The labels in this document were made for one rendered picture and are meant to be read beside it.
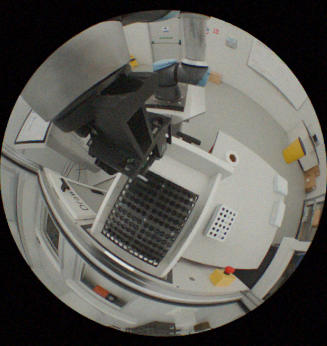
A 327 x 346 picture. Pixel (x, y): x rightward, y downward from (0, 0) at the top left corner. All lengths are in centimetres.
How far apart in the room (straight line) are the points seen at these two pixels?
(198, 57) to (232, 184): 53
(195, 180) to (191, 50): 48
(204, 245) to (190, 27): 80
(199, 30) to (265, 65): 285
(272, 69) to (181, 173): 325
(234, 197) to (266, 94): 316
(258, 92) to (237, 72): 72
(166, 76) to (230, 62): 281
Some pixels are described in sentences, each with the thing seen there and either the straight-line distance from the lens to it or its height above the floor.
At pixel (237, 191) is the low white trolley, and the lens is 49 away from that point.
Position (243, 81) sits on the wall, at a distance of 333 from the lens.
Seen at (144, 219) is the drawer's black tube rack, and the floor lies 90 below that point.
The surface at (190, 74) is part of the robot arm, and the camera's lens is 50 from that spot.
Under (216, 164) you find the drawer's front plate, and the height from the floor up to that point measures 92.
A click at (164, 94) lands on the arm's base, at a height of 84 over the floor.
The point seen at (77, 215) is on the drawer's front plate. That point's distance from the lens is 36.
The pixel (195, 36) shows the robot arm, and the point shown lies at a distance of 48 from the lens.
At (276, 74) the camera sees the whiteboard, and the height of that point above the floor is 131.
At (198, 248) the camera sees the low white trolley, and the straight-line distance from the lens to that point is 45.
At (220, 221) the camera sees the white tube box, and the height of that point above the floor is 80.
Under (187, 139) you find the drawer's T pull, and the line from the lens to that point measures 30.
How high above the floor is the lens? 116
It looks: 74 degrees down
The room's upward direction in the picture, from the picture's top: 11 degrees counter-clockwise
